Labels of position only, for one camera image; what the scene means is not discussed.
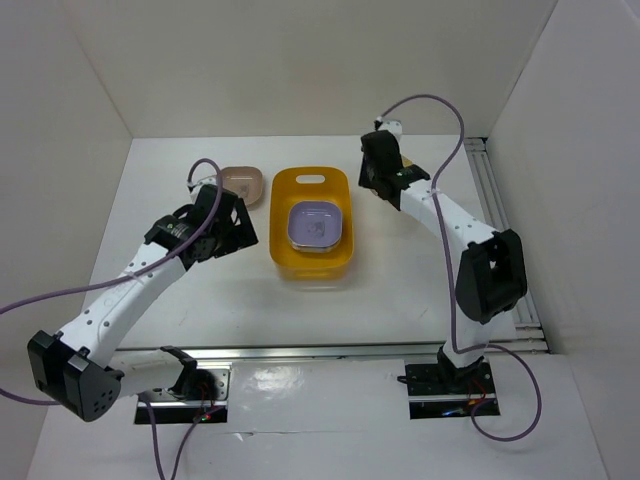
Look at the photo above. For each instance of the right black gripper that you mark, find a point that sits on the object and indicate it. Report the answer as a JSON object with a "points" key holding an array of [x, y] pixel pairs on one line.
{"points": [[364, 178]]}

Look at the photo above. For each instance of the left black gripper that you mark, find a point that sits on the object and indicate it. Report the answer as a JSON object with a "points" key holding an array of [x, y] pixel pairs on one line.
{"points": [[241, 235]]}

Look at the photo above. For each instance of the brown plate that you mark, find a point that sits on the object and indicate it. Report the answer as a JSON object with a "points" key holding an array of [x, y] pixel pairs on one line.
{"points": [[246, 182]]}

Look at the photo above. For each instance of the lavender plate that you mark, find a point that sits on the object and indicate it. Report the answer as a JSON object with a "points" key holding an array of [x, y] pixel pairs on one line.
{"points": [[314, 226]]}

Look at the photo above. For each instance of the yellow plate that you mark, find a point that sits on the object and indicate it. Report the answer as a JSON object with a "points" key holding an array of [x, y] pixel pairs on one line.
{"points": [[406, 162]]}

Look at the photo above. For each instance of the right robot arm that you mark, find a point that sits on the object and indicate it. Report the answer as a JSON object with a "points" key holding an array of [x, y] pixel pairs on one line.
{"points": [[485, 268]]}

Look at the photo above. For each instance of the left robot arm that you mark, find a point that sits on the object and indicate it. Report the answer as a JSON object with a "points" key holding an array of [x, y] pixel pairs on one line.
{"points": [[79, 366]]}

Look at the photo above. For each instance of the yellow plastic bin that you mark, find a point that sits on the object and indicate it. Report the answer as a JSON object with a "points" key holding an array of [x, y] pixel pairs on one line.
{"points": [[313, 183]]}

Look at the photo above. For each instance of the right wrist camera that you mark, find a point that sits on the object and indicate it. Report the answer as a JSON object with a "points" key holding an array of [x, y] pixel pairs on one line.
{"points": [[392, 126]]}

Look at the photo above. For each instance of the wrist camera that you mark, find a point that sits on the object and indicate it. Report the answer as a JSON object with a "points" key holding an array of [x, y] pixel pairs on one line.
{"points": [[392, 126], [194, 186]]}

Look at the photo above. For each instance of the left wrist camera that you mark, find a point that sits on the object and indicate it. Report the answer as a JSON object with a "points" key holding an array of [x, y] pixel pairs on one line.
{"points": [[194, 186]]}

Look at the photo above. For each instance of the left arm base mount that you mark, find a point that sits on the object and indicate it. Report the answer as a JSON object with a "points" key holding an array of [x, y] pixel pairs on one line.
{"points": [[207, 400]]}

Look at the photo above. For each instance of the aluminium rail front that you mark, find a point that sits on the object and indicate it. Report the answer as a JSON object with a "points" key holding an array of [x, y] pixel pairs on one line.
{"points": [[314, 352]]}

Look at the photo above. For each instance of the aluminium rail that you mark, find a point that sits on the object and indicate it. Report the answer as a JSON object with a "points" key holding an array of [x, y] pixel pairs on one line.
{"points": [[314, 352], [529, 330]]}

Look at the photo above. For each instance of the aluminium rail right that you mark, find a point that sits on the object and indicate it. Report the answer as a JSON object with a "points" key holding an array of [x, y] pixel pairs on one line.
{"points": [[529, 330]]}

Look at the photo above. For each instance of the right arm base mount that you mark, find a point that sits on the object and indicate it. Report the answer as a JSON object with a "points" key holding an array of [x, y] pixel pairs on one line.
{"points": [[430, 398]]}

